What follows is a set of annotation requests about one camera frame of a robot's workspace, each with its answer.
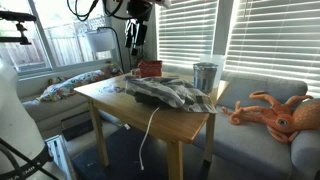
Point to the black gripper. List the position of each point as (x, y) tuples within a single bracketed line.
[(140, 9)]

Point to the white shade arc lamp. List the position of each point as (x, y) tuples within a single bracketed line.
[(100, 40)]

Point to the red woven basket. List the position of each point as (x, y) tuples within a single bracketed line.
[(150, 68)]

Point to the white horizontal window blind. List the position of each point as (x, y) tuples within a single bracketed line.
[(186, 33), (276, 43)]

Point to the grey white striped cloth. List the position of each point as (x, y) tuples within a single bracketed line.
[(170, 90)]

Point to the white framed glass window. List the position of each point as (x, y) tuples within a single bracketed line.
[(66, 43)]

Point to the colourful patterned pillow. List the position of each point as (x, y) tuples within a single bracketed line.
[(73, 85)]

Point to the shiny metal cup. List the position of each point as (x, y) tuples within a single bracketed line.
[(204, 76)]

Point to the light wooden table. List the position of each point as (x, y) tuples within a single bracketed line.
[(160, 120)]

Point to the clear plastic container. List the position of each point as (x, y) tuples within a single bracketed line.
[(220, 66)]

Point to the small white plug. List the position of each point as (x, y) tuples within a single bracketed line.
[(126, 126)]

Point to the dark low box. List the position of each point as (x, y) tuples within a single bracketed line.
[(78, 126)]

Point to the dark blue rug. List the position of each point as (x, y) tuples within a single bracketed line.
[(126, 156)]

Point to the white ribbed box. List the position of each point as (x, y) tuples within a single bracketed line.
[(58, 153)]

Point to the grey fabric sofa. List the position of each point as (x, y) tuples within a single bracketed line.
[(253, 140)]

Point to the orange octopus plush toy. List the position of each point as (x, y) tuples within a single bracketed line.
[(280, 120)]

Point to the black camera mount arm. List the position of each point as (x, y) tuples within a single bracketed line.
[(16, 16)]

